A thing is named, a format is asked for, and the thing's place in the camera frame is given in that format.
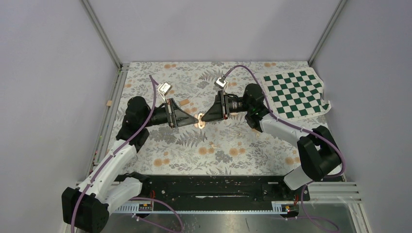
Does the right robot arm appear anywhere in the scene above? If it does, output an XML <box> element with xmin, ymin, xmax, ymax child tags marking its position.
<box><xmin>201</xmin><ymin>83</ymin><xmax>343</xmax><ymax>200</ymax></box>

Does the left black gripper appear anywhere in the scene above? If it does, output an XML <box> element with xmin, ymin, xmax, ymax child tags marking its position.
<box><xmin>142</xmin><ymin>98</ymin><xmax>199</xmax><ymax>128</ymax></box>

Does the beige earbud charging case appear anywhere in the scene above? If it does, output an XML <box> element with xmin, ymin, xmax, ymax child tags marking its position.
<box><xmin>194</xmin><ymin>113</ymin><xmax>206</xmax><ymax>129</ymax></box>

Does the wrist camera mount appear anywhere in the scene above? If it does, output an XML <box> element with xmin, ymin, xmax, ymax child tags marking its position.
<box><xmin>214</xmin><ymin>76</ymin><xmax>229</xmax><ymax>92</ymax></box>
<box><xmin>157</xmin><ymin>82</ymin><xmax>172</xmax><ymax>103</ymax></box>

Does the floral patterned table mat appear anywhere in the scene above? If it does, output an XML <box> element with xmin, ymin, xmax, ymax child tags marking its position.
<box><xmin>103</xmin><ymin>61</ymin><xmax>337</xmax><ymax>176</ymax></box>

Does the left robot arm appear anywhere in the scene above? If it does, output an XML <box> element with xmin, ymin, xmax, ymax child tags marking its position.
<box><xmin>62</xmin><ymin>96</ymin><xmax>198</xmax><ymax>233</ymax></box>

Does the small cork cylinder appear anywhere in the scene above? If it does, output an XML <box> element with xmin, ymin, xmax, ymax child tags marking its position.
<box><xmin>179</xmin><ymin>99</ymin><xmax>190</xmax><ymax>106</ymax></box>

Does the green white checkerboard sheet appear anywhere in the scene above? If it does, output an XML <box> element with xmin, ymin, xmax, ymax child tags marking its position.
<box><xmin>261</xmin><ymin>67</ymin><xmax>331</xmax><ymax>120</ymax></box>

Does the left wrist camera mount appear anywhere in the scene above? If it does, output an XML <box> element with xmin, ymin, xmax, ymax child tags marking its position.
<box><xmin>157</xmin><ymin>82</ymin><xmax>172</xmax><ymax>103</ymax></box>

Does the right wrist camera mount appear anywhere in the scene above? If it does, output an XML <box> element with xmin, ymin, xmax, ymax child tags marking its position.
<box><xmin>214</xmin><ymin>76</ymin><xmax>229</xmax><ymax>92</ymax></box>

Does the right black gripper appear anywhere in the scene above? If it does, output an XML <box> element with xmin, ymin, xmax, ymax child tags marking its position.
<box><xmin>201</xmin><ymin>90</ymin><xmax>252</xmax><ymax>123</ymax></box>

